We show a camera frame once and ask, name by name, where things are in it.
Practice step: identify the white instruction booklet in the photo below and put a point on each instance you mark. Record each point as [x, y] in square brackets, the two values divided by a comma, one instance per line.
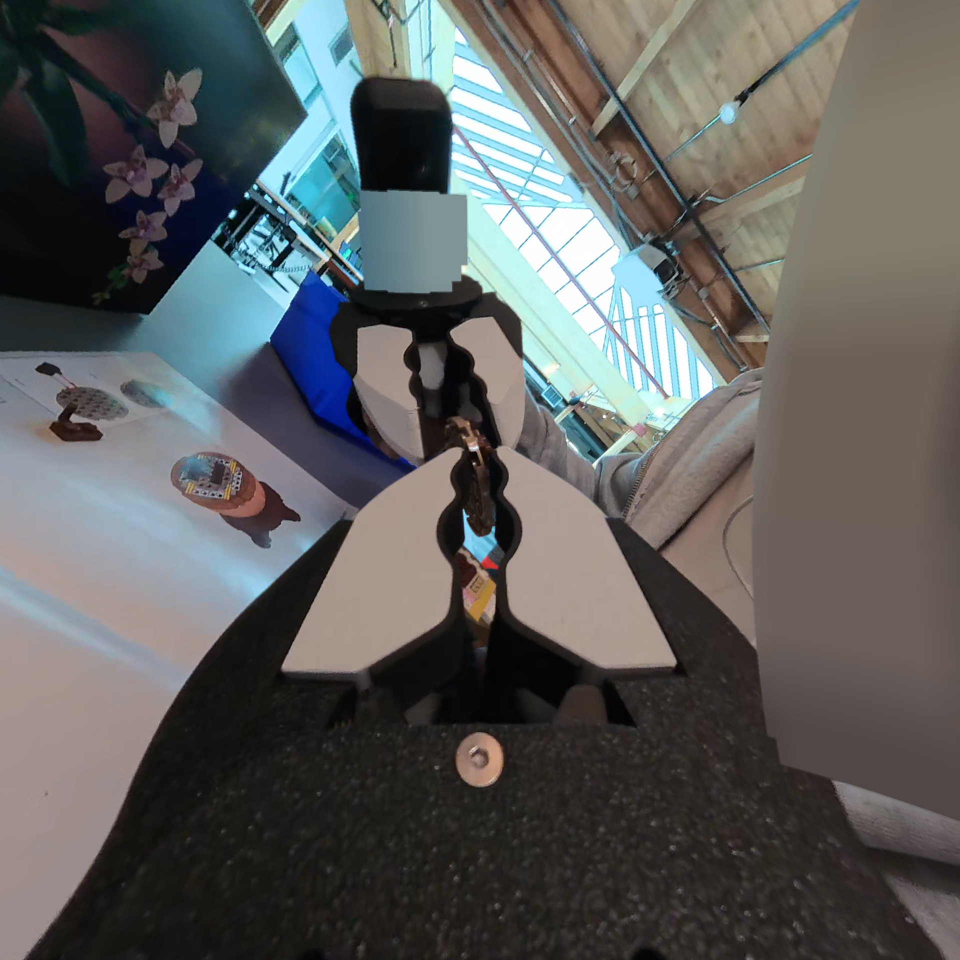
[105, 600]

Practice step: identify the background office desks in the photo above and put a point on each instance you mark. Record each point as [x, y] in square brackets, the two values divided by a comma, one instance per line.
[293, 233]

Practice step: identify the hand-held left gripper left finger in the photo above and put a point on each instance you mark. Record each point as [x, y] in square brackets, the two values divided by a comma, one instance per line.
[383, 593]

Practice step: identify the black flower print box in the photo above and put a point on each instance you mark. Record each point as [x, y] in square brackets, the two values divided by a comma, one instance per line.
[120, 150]

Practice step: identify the white ceiling projector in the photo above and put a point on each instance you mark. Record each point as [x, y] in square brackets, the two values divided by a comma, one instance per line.
[645, 273]

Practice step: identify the small brown brick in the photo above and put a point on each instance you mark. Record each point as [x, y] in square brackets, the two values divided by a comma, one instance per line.
[75, 426]

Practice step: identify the ceiling spot lamp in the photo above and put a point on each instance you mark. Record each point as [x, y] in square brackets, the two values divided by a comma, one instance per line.
[729, 113]

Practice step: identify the tan round plate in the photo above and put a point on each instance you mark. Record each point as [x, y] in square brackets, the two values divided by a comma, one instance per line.
[473, 458]

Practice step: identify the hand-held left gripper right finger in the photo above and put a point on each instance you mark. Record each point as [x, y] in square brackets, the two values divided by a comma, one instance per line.
[578, 593]

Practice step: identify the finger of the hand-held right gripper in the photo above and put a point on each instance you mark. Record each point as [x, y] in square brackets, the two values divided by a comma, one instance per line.
[492, 383]
[387, 375]

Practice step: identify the brick pot model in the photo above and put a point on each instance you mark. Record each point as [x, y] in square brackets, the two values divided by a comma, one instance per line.
[477, 585]

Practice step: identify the blue plastic bin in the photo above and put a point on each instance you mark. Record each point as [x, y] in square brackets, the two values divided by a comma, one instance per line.
[323, 375]

